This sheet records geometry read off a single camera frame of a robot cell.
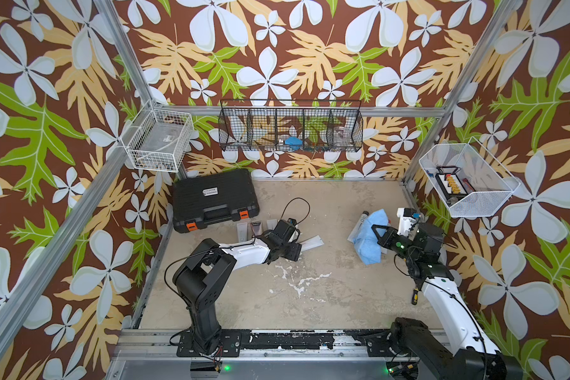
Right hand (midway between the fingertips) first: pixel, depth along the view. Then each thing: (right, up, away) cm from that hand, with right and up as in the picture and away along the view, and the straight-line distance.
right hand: (372, 226), depth 80 cm
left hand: (-26, -9, +14) cm, 31 cm away
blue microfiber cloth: (-2, -6, 0) cm, 6 cm away
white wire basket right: (+35, +15, +2) cm, 38 cm away
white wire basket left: (-77, +31, +6) cm, 83 cm away
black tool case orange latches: (-68, +9, +24) cm, 72 cm away
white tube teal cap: (-48, -5, +20) cm, 53 cm away
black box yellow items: (+30, +16, +4) cm, 34 cm away
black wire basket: (-27, +41, +19) cm, 52 cm away
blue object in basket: (-26, +33, +15) cm, 44 cm away
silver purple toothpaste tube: (-42, -3, +22) cm, 48 cm away
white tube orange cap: (-18, -9, +17) cm, 27 cm away
